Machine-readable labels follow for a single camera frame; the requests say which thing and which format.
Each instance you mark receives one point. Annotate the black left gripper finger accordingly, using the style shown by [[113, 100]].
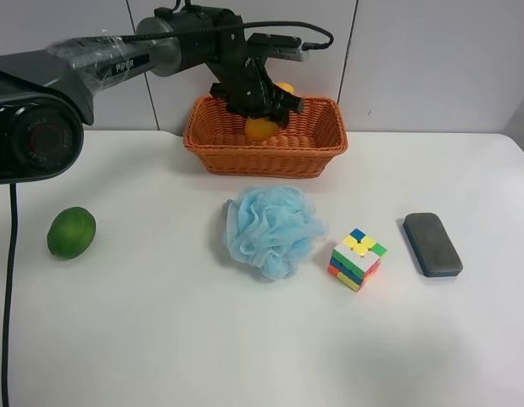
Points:
[[284, 99]]

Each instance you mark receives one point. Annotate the orange woven basket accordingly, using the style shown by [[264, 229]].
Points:
[[301, 151]]

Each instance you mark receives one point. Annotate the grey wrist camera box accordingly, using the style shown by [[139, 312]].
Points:
[[270, 46]]

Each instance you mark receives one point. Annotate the blue mesh bath sponge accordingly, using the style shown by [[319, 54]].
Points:
[[273, 229]]

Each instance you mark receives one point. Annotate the dark grey board eraser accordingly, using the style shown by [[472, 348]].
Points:
[[432, 246]]

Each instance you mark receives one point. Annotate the green lemon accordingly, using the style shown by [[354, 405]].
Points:
[[71, 233]]

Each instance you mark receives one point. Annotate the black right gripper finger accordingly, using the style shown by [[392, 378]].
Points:
[[279, 118]]

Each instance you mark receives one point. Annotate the multicoloured puzzle cube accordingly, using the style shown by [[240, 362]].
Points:
[[356, 259]]

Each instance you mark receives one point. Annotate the yellow mango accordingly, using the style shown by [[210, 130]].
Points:
[[259, 130]]

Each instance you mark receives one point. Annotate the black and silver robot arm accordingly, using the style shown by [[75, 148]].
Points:
[[46, 96]]

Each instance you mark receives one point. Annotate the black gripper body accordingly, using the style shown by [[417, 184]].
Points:
[[239, 67]]

